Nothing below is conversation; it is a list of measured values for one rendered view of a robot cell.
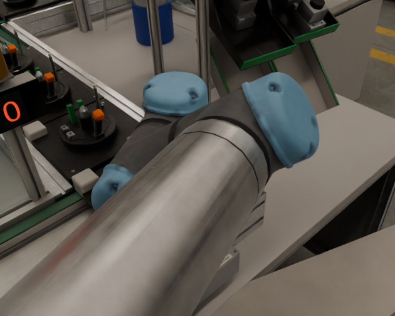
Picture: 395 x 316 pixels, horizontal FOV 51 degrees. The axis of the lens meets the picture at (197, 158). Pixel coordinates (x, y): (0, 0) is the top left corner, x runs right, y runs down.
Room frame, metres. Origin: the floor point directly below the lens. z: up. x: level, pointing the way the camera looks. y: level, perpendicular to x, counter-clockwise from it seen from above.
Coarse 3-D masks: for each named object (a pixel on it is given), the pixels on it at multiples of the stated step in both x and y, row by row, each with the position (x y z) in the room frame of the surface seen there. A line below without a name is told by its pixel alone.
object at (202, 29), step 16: (208, 0) 0.81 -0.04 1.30; (208, 16) 0.80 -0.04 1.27; (160, 32) 0.94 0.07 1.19; (208, 32) 0.80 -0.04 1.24; (160, 48) 0.93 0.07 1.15; (208, 48) 0.80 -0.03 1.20; (160, 64) 0.94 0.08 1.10; (208, 64) 0.80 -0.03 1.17; (208, 80) 0.80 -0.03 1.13; (208, 96) 0.80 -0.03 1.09
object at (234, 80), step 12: (216, 48) 0.88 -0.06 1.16; (216, 60) 0.81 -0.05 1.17; (228, 60) 0.87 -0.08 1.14; (216, 72) 0.81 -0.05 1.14; (228, 72) 0.84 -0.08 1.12; (240, 72) 0.85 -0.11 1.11; (252, 72) 0.86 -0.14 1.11; (264, 72) 0.86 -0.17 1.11; (216, 84) 0.81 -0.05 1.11; (228, 84) 0.82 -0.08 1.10; (240, 84) 0.83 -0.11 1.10
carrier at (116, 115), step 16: (96, 96) 0.90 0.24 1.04; (80, 112) 0.84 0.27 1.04; (112, 112) 0.94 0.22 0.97; (32, 128) 0.85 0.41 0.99; (48, 128) 0.88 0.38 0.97; (64, 128) 0.83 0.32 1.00; (80, 128) 0.84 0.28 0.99; (112, 128) 0.84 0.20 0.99; (128, 128) 0.86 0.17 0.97; (32, 144) 0.83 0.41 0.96; (48, 144) 0.81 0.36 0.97; (64, 144) 0.80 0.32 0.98; (80, 144) 0.78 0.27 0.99; (96, 144) 0.78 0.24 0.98; (112, 144) 0.80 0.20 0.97; (48, 160) 0.76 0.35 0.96; (64, 160) 0.75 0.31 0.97; (80, 160) 0.74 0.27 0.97; (96, 160) 0.74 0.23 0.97; (64, 176) 0.70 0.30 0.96
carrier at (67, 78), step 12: (36, 72) 1.03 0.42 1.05; (60, 72) 1.18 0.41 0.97; (60, 84) 1.07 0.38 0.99; (72, 84) 1.10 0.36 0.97; (84, 84) 1.10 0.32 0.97; (48, 96) 0.99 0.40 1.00; (60, 96) 1.00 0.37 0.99; (72, 96) 1.03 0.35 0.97; (84, 96) 1.03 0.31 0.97; (48, 108) 0.97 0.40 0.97; (60, 108) 0.97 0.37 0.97; (36, 120) 0.92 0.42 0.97; (48, 120) 0.91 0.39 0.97
